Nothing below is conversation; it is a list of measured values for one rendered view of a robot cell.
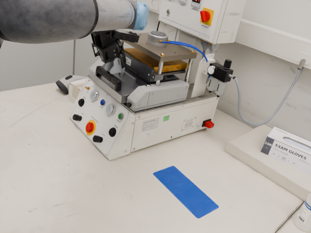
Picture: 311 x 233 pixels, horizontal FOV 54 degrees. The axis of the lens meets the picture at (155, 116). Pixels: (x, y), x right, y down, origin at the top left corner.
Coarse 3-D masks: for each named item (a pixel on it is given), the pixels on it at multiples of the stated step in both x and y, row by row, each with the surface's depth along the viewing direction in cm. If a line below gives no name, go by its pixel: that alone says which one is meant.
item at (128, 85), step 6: (126, 72) 112; (96, 78) 115; (102, 78) 114; (120, 78) 115; (126, 78) 111; (132, 78) 108; (102, 84) 112; (108, 84) 110; (126, 84) 112; (132, 84) 109; (108, 90) 109; (114, 90) 106; (126, 90) 108; (132, 90) 109; (114, 96) 107; (120, 96) 104; (126, 96) 105; (120, 102) 105; (126, 102) 106
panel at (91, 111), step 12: (96, 84) 119; (84, 96) 122; (108, 96) 113; (84, 108) 121; (96, 108) 116; (120, 108) 107; (72, 120) 125; (84, 120) 119; (96, 120) 115; (108, 120) 110; (120, 120) 106; (84, 132) 118; (96, 132) 113; (108, 132) 109; (96, 144) 112; (108, 144) 108
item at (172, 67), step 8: (128, 48) 122; (136, 56) 114; (144, 56) 116; (152, 64) 110; (168, 64) 113; (176, 64) 114; (184, 64) 117; (168, 72) 114; (176, 72) 116; (184, 72) 119
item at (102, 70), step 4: (96, 68) 113; (100, 68) 111; (104, 68) 112; (96, 72) 114; (100, 72) 111; (104, 72) 109; (108, 72) 109; (104, 76) 110; (108, 76) 108; (112, 76) 107; (108, 80) 108; (112, 80) 106; (116, 80) 104; (120, 80) 105; (116, 84) 105; (120, 84) 105; (116, 88) 105; (120, 88) 106
